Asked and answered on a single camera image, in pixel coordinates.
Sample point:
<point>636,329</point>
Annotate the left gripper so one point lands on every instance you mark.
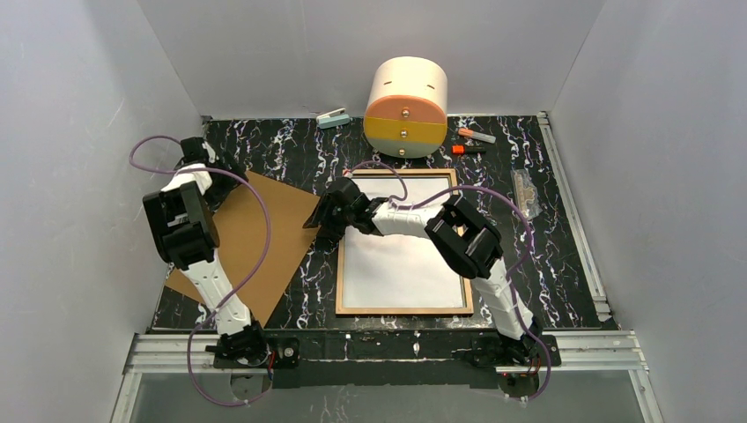
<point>211,185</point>

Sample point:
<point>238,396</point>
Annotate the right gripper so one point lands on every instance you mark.
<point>329,210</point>

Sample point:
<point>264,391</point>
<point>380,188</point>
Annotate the brown cardboard backing board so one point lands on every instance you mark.
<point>242,233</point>

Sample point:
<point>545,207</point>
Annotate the wooden picture frame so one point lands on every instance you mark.
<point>403,310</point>

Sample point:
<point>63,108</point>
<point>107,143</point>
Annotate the landscape photo print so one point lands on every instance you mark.
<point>403,268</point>

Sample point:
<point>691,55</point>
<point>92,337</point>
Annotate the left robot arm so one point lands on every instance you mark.
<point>180,216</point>

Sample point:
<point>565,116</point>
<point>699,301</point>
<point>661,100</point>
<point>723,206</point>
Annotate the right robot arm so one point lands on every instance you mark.
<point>466,239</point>

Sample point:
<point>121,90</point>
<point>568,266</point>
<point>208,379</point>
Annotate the teal white stapler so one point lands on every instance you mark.
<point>332,119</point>

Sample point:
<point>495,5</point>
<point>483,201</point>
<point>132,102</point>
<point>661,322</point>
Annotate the round pastel drawer box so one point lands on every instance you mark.
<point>406,113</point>

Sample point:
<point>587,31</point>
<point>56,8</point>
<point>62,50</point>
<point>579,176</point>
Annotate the orange capped black marker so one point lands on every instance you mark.
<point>467,149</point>

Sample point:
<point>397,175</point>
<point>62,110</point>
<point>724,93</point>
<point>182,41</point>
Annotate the orange capped grey marker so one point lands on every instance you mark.
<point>475,135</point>

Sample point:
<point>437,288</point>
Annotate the clear bag of clips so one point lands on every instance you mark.
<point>526,195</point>

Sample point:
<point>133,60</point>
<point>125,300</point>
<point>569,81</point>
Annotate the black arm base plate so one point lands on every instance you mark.
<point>477,358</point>

